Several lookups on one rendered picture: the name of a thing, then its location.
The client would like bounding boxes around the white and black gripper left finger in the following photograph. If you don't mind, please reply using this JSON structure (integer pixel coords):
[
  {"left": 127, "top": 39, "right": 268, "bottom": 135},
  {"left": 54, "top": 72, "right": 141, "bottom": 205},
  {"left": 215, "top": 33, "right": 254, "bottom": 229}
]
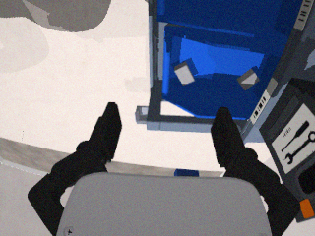
[{"left": 28, "top": 102, "right": 122, "bottom": 236}]

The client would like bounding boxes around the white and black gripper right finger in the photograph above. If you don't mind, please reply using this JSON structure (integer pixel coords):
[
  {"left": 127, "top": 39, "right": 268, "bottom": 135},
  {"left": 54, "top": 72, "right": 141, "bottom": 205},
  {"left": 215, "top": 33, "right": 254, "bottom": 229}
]
[{"left": 211, "top": 107, "right": 301, "bottom": 236}]

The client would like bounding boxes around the black rectangular case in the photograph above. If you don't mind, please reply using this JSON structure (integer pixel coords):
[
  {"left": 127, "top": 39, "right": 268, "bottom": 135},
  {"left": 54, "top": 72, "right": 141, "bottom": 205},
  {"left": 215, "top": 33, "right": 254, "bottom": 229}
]
[{"left": 259, "top": 78, "right": 315, "bottom": 223}]

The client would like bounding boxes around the grey shelf rack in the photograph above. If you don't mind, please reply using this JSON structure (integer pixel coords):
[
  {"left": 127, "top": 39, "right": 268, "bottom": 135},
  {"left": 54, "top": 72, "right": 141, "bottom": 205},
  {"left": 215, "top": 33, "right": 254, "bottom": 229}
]
[{"left": 134, "top": 0, "right": 315, "bottom": 144}]

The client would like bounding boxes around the blue bin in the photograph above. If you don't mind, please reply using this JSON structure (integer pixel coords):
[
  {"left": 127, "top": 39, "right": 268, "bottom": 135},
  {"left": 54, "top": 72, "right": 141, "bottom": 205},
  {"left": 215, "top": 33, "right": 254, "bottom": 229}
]
[
  {"left": 156, "top": 0, "right": 302, "bottom": 44},
  {"left": 162, "top": 26, "right": 285, "bottom": 120}
]

